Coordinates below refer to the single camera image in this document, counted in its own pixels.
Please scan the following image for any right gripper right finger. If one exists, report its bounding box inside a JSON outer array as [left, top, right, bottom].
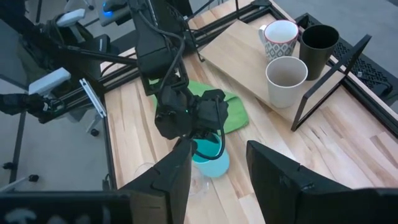
[[246, 139, 352, 224]]

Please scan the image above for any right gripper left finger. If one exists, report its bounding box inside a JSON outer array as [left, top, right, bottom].
[[119, 139, 194, 224]]

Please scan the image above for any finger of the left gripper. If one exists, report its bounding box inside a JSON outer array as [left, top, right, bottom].
[[191, 136, 200, 156], [200, 131, 219, 144]]

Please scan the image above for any teal mug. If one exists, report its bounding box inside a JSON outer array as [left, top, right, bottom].
[[191, 133, 231, 179]]

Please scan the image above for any clear plastic cup with handle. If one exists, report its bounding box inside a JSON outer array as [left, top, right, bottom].
[[186, 164, 210, 197], [134, 161, 156, 179]]

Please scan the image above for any beige ribbed cup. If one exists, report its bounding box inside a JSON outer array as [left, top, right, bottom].
[[265, 55, 308, 109]]

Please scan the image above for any grey white patterned mug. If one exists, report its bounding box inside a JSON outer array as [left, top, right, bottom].
[[258, 20, 300, 63]]

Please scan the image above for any black tumbler cup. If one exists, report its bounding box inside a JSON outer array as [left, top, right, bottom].
[[298, 24, 340, 82]]

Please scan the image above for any green cloth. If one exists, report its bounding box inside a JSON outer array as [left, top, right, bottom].
[[149, 79, 249, 134]]

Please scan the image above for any computer mouse with light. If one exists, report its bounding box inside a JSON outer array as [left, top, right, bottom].
[[98, 0, 131, 27]]

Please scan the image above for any grey office chair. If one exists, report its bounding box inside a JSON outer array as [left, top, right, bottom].
[[0, 6, 109, 138]]

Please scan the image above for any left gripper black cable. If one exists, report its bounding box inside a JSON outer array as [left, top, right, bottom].
[[194, 96, 228, 161]]

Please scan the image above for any wooden shelf with black frame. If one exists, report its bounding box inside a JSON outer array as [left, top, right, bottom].
[[198, 20, 373, 132]]

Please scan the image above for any black table frame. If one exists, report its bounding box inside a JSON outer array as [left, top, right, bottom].
[[99, 0, 398, 191]]

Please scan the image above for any silver aluminium rail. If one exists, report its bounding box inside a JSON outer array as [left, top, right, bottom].
[[79, 77, 108, 119]]

